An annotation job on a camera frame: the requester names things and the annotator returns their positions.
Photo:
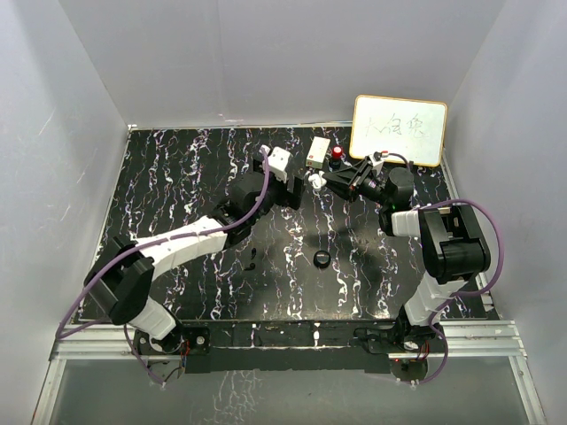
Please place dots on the green white cardboard box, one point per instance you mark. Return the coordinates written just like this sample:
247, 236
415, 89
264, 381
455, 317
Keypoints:
317, 152

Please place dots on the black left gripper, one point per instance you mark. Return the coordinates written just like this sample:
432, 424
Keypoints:
291, 199

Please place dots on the red capped small bottle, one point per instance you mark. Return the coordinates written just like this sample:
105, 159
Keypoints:
336, 157

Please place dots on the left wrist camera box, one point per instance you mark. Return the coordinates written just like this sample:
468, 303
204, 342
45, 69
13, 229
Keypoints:
278, 162

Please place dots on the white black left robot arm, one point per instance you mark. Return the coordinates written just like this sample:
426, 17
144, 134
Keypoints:
121, 279

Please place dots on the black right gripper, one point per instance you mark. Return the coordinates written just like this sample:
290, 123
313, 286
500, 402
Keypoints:
350, 181

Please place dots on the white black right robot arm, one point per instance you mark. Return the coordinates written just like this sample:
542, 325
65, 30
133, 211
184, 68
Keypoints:
454, 249

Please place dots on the black round earbud case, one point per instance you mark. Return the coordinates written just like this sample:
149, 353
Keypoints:
322, 259

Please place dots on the white earbud charging case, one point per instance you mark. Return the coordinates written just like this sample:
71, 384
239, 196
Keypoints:
317, 181

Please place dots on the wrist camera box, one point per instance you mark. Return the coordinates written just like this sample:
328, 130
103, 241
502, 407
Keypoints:
278, 162
376, 160

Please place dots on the aluminium frame rail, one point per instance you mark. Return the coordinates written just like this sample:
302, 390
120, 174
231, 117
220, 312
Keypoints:
290, 373

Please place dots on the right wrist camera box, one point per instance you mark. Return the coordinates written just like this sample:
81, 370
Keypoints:
376, 160

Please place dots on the yellow framed whiteboard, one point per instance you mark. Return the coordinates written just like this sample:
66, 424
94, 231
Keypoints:
412, 128

